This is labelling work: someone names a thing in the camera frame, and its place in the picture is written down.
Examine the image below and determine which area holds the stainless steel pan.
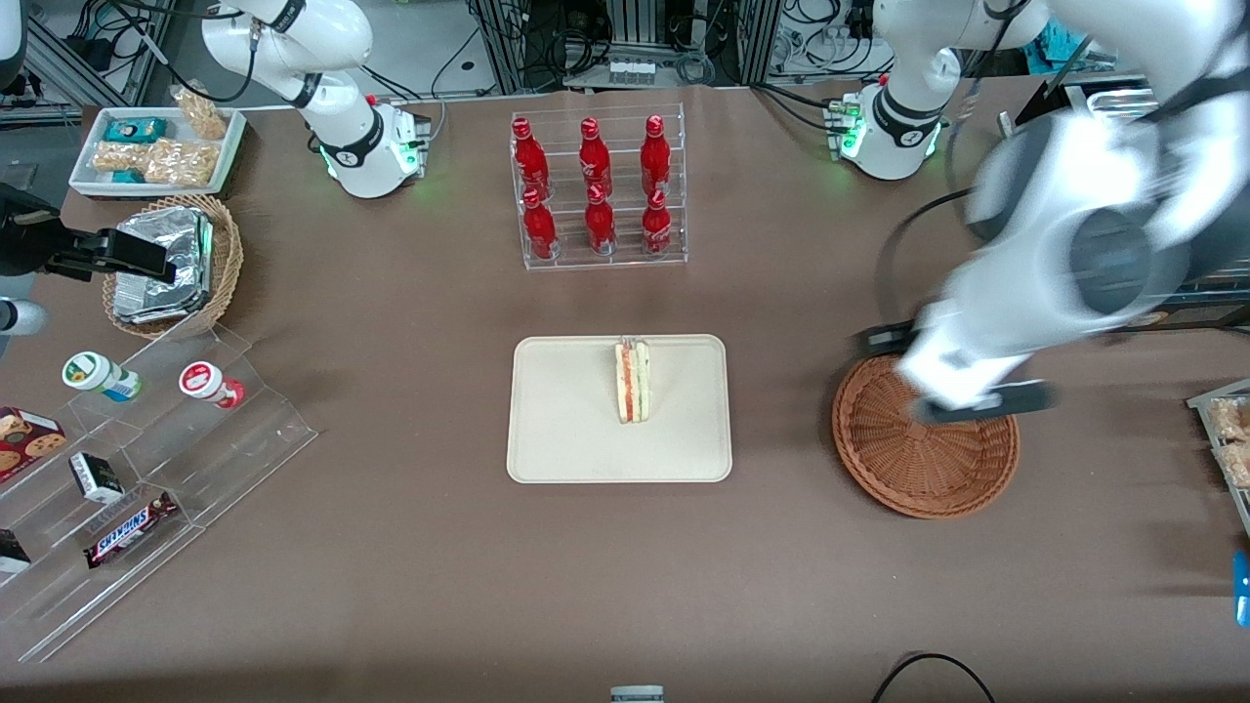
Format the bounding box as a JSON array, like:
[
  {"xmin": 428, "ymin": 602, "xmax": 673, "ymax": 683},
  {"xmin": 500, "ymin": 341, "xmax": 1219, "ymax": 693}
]
[{"xmin": 1068, "ymin": 84, "xmax": 1175, "ymax": 114}]

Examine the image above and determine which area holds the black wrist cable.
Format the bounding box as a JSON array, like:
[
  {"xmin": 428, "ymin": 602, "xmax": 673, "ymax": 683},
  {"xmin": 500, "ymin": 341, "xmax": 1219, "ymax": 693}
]
[{"xmin": 872, "ymin": 188, "xmax": 979, "ymax": 335}]

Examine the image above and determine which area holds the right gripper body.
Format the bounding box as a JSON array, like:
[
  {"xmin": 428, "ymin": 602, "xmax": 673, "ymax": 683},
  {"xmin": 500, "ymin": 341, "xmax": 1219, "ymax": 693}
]
[{"xmin": 0, "ymin": 186, "xmax": 69, "ymax": 277}]

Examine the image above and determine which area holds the cream rectangular tray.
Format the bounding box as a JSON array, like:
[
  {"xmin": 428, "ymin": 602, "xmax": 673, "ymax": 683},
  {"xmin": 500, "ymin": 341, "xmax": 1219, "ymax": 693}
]
[{"xmin": 506, "ymin": 334, "xmax": 733, "ymax": 484}]

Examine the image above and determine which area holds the white rectangular snack tray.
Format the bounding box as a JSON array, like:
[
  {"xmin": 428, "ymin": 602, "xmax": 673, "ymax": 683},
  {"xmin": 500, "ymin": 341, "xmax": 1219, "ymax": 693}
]
[{"xmin": 69, "ymin": 104, "xmax": 246, "ymax": 197}]

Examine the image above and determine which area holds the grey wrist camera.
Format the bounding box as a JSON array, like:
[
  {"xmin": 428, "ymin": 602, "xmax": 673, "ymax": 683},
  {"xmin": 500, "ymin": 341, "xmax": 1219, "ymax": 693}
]
[
  {"xmin": 912, "ymin": 380, "xmax": 1062, "ymax": 426},
  {"xmin": 0, "ymin": 297, "xmax": 50, "ymax": 339}
]

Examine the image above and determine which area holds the Snickers chocolate bar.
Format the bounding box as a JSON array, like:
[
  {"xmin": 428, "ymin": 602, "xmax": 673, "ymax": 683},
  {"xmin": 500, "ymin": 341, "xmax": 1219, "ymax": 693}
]
[{"xmin": 82, "ymin": 490, "xmax": 181, "ymax": 570}]

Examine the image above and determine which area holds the yogurt bottle with green cap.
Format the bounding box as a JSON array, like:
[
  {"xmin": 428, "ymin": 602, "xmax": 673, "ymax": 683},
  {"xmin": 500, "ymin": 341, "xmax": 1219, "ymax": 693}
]
[{"xmin": 62, "ymin": 351, "xmax": 144, "ymax": 404}]

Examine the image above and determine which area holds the light tan wicker basket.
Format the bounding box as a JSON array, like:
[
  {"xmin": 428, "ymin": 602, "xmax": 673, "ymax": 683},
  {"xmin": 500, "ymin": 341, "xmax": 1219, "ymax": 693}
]
[{"xmin": 102, "ymin": 193, "xmax": 244, "ymax": 341}]

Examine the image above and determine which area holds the white tray with clear bags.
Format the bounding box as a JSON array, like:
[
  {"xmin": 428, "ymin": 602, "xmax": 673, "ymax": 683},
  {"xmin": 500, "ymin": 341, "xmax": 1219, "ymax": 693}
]
[{"xmin": 1186, "ymin": 378, "xmax": 1250, "ymax": 537}]

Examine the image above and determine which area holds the dark brown round wicker basket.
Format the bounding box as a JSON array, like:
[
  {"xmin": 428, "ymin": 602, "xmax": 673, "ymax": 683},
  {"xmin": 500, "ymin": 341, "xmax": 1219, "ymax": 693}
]
[{"xmin": 832, "ymin": 353, "xmax": 1021, "ymax": 520}]

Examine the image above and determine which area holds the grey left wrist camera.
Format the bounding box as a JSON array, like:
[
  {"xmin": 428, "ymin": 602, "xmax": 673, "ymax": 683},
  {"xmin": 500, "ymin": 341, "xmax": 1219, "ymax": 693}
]
[{"xmin": 912, "ymin": 380, "xmax": 1062, "ymax": 426}]

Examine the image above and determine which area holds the clear bag of crackers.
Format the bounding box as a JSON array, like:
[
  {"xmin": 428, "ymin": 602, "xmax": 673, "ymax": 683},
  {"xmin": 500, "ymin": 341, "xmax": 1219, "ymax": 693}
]
[
  {"xmin": 170, "ymin": 85, "xmax": 229, "ymax": 141},
  {"xmin": 144, "ymin": 139, "xmax": 219, "ymax": 187},
  {"xmin": 92, "ymin": 141, "xmax": 149, "ymax": 176}
]

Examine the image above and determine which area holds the yogurt bottle with red cap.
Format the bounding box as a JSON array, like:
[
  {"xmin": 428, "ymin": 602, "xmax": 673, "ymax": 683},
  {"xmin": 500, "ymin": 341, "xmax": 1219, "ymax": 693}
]
[{"xmin": 178, "ymin": 360, "xmax": 247, "ymax": 410}]

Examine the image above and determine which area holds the red cookie box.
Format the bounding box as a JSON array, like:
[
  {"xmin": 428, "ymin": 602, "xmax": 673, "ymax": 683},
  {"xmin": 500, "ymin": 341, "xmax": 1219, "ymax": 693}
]
[{"xmin": 0, "ymin": 405, "xmax": 68, "ymax": 485}]

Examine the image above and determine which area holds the triangular sandwich wedge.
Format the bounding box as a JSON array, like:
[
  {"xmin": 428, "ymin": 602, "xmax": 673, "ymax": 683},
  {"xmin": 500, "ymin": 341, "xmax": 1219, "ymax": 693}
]
[{"xmin": 613, "ymin": 338, "xmax": 653, "ymax": 427}]

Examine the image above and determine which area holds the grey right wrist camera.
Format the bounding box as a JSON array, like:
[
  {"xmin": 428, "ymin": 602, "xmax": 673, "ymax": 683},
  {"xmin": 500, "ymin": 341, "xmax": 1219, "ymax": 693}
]
[{"xmin": 0, "ymin": 297, "xmax": 50, "ymax": 339}]

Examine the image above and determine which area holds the clear acrylic stepped display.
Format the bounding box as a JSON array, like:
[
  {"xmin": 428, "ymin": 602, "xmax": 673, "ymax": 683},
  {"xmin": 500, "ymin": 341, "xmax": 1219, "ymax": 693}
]
[{"xmin": 0, "ymin": 322, "xmax": 319, "ymax": 665}]

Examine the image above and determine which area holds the red soda bottle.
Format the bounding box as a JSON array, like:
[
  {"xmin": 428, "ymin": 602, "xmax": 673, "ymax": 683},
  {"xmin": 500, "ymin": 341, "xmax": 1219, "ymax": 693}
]
[
  {"xmin": 521, "ymin": 187, "xmax": 559, "ymax": 261},
  {"xmin": 641, "ymin": 188, "xmax": 674, "ymax": 258},
  {"xmin": 579, "ymin": 117, "xmax": 612, "ymax": 196},
  {"xmin": 640, "ymin": 115, "xmax": 674, "ymax": 194},
  {"xmin": 513, "ymin": 117, "xmax": 551, "ymax": 198},
  {"xmin": 584, "ymin": 184, "xmax": 618, "ymax": 257}
]

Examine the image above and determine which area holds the black cable loop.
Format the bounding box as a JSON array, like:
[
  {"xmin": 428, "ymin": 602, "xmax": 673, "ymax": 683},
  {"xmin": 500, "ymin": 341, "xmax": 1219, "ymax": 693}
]
[{"xmin": 870, "ymin": 651, "xmax": 998, "ymax": 703}]

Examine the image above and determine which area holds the silver foil packet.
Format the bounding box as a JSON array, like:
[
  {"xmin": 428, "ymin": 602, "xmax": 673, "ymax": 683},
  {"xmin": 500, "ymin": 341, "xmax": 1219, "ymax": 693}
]
[
  {"xmin": 111, "ymin": 273, "xmax": 204, "ymax": 326},
  {"xmin": 115, "ymin": 206, "xmax": 215, "ymax": 299}
]

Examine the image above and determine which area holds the small black and white box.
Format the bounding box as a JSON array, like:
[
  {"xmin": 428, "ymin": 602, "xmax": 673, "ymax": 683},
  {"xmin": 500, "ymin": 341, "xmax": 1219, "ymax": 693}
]
[{"xmin": 67, "ymin": 451, "xmax": 126, "ymax": 506}]

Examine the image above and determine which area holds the clear acrylic bottle rack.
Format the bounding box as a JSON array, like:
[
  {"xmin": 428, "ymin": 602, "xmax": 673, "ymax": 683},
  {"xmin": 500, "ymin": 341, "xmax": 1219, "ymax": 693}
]
[{"xmin": 509, "ymin": 103, "xmax": 688, "ymax": 272}]

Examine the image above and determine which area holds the teal snack box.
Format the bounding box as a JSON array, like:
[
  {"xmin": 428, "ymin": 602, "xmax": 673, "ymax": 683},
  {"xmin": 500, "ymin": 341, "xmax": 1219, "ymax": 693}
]
[{"xmin": 104, "ymin": 117, "xmax": 168, "ymax": 145}]

